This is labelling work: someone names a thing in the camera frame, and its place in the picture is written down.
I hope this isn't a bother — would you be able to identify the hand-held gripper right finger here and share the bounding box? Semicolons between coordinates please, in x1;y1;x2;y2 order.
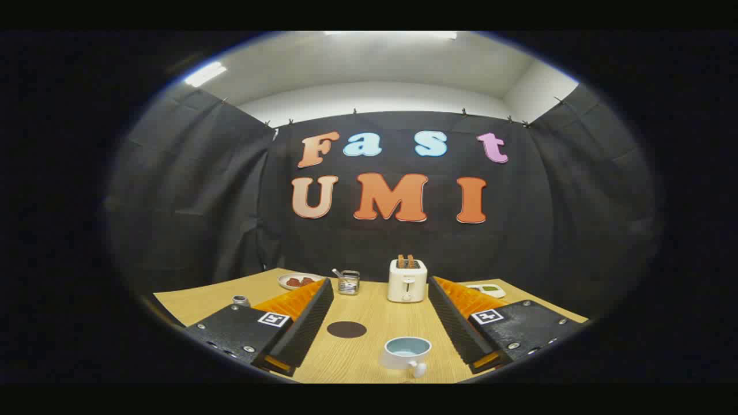
428;276;590;375

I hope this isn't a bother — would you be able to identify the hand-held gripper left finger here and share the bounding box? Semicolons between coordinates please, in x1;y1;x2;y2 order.
183;278;335;378

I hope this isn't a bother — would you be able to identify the dark round coaster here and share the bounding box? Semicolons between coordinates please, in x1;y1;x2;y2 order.
327;321;368;339

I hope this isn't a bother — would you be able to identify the white cup with blue inside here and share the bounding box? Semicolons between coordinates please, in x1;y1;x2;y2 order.
379;336;433;379

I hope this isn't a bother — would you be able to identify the white plate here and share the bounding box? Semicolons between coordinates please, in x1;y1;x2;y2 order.
277;273;325;291

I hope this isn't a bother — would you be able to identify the small white tray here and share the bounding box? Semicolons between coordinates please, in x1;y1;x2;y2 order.
466;283;507;299

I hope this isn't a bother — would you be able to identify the wooden table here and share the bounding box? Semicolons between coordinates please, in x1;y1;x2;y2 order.
153;267;589;384

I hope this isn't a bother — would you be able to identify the cream toaster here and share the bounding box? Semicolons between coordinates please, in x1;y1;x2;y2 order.
387;258;428;303

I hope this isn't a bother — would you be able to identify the black backdrop cloth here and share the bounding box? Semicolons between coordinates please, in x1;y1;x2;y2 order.
107;81;658;315

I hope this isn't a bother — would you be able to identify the small ceiling light panel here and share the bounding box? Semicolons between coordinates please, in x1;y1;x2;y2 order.
183;61;228;88

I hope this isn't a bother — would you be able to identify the wide ceiling light panel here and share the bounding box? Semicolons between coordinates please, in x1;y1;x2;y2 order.
323;31;459;40

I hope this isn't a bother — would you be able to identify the metal wire basket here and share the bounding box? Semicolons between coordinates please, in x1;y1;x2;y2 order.
332;268;361;296

